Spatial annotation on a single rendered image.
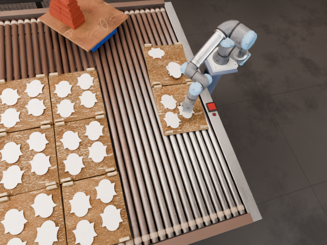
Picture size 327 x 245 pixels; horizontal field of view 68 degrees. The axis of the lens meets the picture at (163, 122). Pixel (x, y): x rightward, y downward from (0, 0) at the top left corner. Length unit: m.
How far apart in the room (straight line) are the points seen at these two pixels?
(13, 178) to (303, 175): 2.85
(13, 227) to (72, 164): 0.45
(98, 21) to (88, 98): 0.69
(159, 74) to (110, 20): 0.61
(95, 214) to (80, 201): 0.12
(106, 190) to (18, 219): 0.50
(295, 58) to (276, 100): 0.89
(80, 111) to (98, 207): 0.67
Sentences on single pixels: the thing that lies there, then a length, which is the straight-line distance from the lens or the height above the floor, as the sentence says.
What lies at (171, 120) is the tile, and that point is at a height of 0.94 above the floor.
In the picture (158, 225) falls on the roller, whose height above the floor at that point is 0.92.
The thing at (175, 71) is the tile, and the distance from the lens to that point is 2.01.
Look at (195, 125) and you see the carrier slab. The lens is 1.83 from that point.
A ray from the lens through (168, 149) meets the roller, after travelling 1.72.
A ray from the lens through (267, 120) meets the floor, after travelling 3.32.
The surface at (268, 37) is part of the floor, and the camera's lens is 4.27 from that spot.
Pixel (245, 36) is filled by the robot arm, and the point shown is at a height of 1.47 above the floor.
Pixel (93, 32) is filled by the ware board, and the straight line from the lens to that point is 2.13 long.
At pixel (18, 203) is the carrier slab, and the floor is 0.94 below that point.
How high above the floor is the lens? 2.52
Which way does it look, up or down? 63 degrees down
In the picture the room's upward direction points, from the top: 18 degrees clockwise
